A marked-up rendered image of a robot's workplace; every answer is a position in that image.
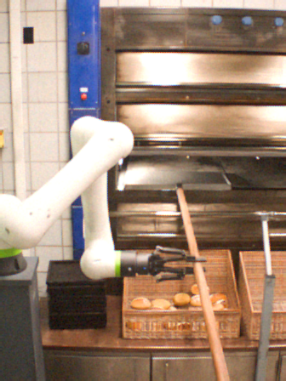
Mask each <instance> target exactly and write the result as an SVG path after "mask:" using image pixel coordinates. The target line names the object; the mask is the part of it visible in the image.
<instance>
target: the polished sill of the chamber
mask: <svg viewBox="0 0 286 381"><path fill-rule="evenodd" d="M183 193H184V197H286V188H260V187H232V189H231V190H183ZM116 196H143V197H178V194H176V190H125V189H124V187H117V188H116Z"/></svg>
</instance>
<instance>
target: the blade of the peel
mask: <svg viewBox="0 0 286 381"><path fill-rule="evenodd" d="M175 184H182V186H183V190H231V189H232V184H231V182H230V181H229V180H228V179H227V177H226V176H225V175H224V174H223V173H222V172H203V171H127V178H125V184H124V189H125V190H175Z"/></svg>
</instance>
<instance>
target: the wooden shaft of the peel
mask: <svg viewBox="0 0 286 381"><path fill-rule="evenodd" d="M177 194H178V198H179V202H180V210H181V214H182V218H183V222H184V226H185V230H186V237H187V241H188V246H189V249H190V254H195V255H196V257H199V254H198V250H197V244H196V241H195V237H194V234H193V230H192V224H191V221H190V217H189V214H188V211H187V206H186V200H185V197H184V193H183V190H182V189H181V188H179V189H178V190H177ZM192 265H193V269H194V274H195V277H196V282H197V289H198V292H199V296H200V300H201V304H202V308H203V319H204V323H205V327H206V330H207V334H208V338H209V345H210V349H211V353H212V360H213V363H214V370H215V374H216V378H217V381H230V379H229V376H228V370H227V366H226V362H225V358H224V355H223V352H222V345H221V341H220V336H219V333H218V330H217V326H216V323H215V318H214V314H213V312H214V311H213V307H212V304H211V300H210V296H209V291H208V288H207V284H206V281H205V277H204V274H203V268H202V264H201V262H198V263H192Z"/></svg>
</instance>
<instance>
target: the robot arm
mask: <svg viewBox="0 0 286 381"><path fill-rule="evenodd" d="M70 139H71V150H72V156H73V158H72V159H71V160H70V161H69V162H68V163H67V164H66V165H65V166H64V167H63V169H62V170H60V171H59V172H58V173H57V174H56V175H55V176H54V177H53V178H52V179H51V180H50V181H49V182H48V183H46V184H45V185H44V186H43V187H41V188H40V189H39V190H37V191H36V192H35V193H33V194H32V195H31V196H29V197H28V198H26V199H25V200H24V201H23V202H21V201H20V200H19V199H18V198H17V197H16V196H12V195H6V194H0V276H12V275H16V274H19V273H20V272H21V271H23V270H26V268H27V262H26V260H25V259H24V256H23V253H22V250H28V249H31V248H33V247H35V246H36V245H37V244H38V243H39V242H40V241H41V239H42V238H43V236H44V235H45V234H46V232H47V231H48V230H49V229H50V227H51V226H52V225H53V224H54V222H55V221H56V220H57V219H58V218H59V217H60V216H61V215H62V214H63V212H64V211H65V210H66V209H67V208H68V207H69V206H70V204H71V203H72V202H73V201H74V200H75V199H76V198H77V197H78V196H79V195H80V196H81V201H82V206H83V222H84V223H85V251H84V254H83V256H82V258H81V268H82V271H83V273H84V275H86V277H88V278H90V279H93V280H99V279H103V278H109V277H136V273H138V276H148V275H150V276H154V278H155V280H156V283H159V282H161V281H175V280H184V277H185V275H195V274H194V269H193V267H186V268H185V269H184V270H183V269H178V268H172V267H167V266H163V264H167V263H170V262H177V261H183V260H185V261H186V262H187V263H198V262H206V258H205V257H196V255H195V254H188V255H186V253H185V250H184V249H178V248H171V249H169V247H167V248H163V247H160V246H158V245H156V250H155V252H154V253H151V254H147V253H139V254H138V255H137V254H136V252H134V251H114V246H113V241H112V234H111V230H110V224H109V218H108V209H107V188H106V186H107V170H108V169H109V168H111V167H112V166H114V165H115V164H116V163H118V162H119V161H121V160H122V159H123V158H125V157H126V156H128V155H129V153H130V152H131V151H132V149H133V146H134V138H133V134H132V132H131V131H130V129H129V128H128V127H127V126H126V125H124V124H121V123H120V122H106V121H102V120H100V119H97V118H95V117H84V118H81V119H79V120H77V121H76V122H75V123H74V125H73V126H72V128H71V134H70ZM160 253H165V254H173V255H179V256H172V257H160V256H159V255H157V254H160ZM161 272H163V273H167V272H168V273H174V274H178V275H165V276H158V274H159V273H161Z"/></svg>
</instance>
